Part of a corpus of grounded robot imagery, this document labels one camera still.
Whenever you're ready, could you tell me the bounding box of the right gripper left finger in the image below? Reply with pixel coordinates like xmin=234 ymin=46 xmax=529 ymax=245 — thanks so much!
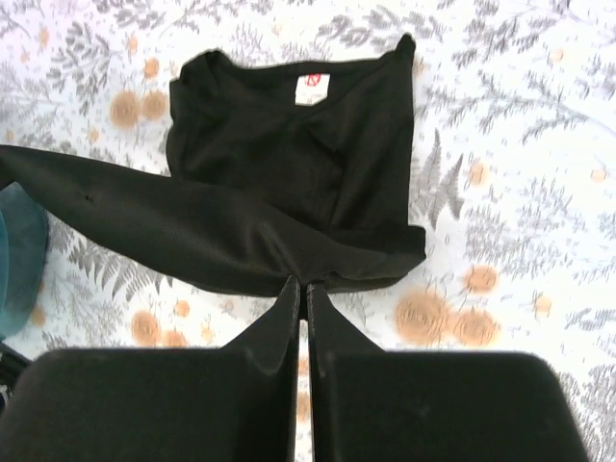
xmin=1 ymin=279 xmax=301 ymax=461

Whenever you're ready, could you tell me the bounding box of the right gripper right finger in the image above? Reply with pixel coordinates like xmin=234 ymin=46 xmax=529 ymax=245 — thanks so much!
xmin=305 ymin=285 xmax=587 ymax=462

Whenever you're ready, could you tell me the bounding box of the black t shirt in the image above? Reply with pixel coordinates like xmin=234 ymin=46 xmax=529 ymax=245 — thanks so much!
xmin=1 ymin=35 xmax=425 ymax=296

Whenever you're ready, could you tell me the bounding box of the teal plastic basket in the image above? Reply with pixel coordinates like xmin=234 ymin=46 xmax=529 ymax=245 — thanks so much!
xmin=1 ymin=183 xmax=48 ymax=339

